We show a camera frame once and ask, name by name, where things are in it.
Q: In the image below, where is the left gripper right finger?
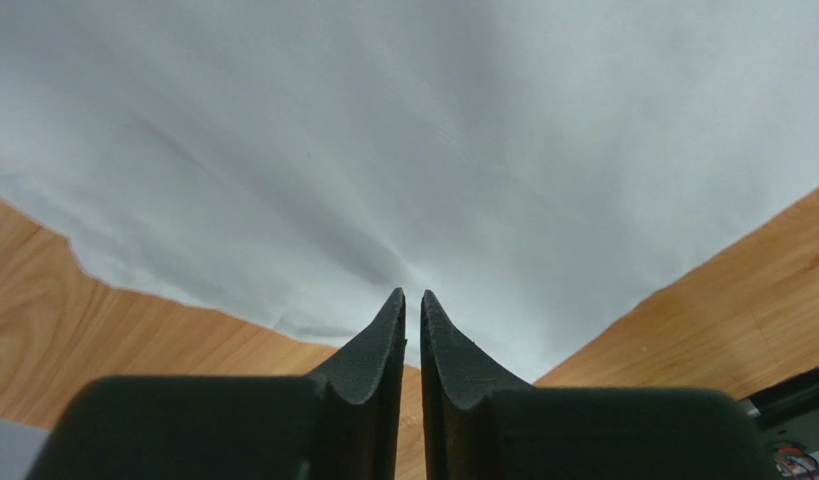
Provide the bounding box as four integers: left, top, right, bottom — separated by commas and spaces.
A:
420, 291, 775, 479

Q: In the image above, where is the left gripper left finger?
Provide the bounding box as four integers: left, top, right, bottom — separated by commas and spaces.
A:
29, 289, 406, 479

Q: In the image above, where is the white long sleeve shirt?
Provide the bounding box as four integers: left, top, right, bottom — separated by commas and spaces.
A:
0, 0, 819, 384

